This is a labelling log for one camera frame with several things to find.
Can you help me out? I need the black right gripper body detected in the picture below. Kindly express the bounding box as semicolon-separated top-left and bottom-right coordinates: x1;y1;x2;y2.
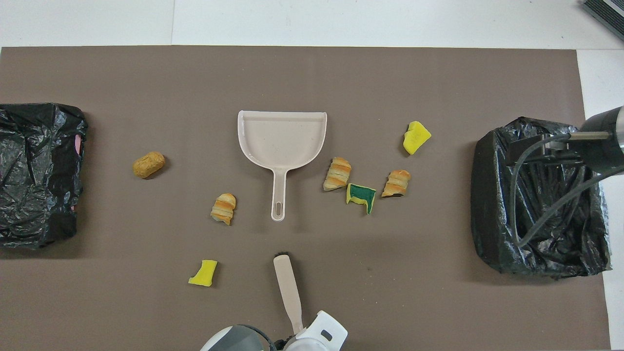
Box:
506;136;585;165

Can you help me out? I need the striped croissant piece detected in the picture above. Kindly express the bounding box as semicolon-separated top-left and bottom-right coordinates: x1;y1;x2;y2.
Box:
323;156;352;192
381;170;411;198
210;193;236;226

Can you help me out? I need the black bag lined pink bin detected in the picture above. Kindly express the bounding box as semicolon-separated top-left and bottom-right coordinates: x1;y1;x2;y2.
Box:
0;102;89;250

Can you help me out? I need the green and yellow sponge piece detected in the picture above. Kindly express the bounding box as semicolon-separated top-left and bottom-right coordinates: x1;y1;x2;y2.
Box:
346;183;377;215

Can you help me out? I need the beige plastic dustpan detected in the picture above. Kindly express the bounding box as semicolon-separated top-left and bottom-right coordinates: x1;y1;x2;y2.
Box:
237;110;328;222

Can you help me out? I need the dark grey ribbed device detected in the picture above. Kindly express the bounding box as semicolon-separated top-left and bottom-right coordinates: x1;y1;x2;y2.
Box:
581;0;624;42

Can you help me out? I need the brown bread roll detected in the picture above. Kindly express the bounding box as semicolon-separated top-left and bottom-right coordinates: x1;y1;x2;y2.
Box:
132;151;166;179

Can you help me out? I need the beige hand brush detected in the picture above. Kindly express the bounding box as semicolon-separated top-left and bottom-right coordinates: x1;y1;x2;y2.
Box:
273;252;305;337

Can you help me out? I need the brown table mat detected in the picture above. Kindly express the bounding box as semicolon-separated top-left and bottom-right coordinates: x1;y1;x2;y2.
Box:
0;45;611;351

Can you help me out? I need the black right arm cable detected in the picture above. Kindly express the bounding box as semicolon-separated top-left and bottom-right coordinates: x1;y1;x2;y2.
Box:
509;132;624;247

